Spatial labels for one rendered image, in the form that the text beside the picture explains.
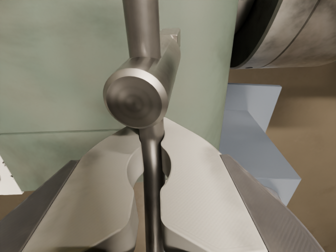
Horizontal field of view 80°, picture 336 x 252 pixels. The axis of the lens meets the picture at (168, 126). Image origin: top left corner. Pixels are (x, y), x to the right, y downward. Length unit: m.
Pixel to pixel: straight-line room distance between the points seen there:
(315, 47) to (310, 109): 1.71
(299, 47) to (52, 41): 0.25
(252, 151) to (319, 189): 2.17
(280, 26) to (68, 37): 0.20
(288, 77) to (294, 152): 0.76
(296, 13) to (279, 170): 0.40
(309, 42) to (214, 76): 0.12
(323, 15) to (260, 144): 0.44
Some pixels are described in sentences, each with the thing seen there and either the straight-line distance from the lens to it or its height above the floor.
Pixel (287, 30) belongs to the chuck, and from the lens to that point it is 0.25.
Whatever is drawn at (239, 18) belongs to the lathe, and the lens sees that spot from 0.29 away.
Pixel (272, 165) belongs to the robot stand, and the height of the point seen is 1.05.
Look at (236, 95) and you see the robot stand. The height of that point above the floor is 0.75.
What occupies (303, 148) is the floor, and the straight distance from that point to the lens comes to 2.22.
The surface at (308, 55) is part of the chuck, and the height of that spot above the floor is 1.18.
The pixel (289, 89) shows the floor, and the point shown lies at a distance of 1.81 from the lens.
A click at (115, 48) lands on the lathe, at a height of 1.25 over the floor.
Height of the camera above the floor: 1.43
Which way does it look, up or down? 59 degrees down
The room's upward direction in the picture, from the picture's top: 177 degrees clockwise
